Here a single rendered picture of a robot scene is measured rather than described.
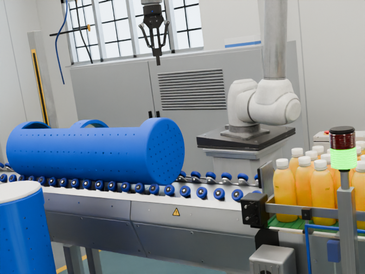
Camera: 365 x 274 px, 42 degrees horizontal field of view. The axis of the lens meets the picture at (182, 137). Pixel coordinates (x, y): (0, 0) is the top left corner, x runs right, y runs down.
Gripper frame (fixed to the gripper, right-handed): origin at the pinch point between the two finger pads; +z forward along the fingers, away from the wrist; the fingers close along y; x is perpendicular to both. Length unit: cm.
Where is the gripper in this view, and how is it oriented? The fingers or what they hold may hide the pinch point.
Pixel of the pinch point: (157, 56)
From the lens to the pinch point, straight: 194.9
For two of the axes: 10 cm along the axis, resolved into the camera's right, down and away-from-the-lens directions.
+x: 0.4, 2.0, -9.8
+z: 1.1, 9.7, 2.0
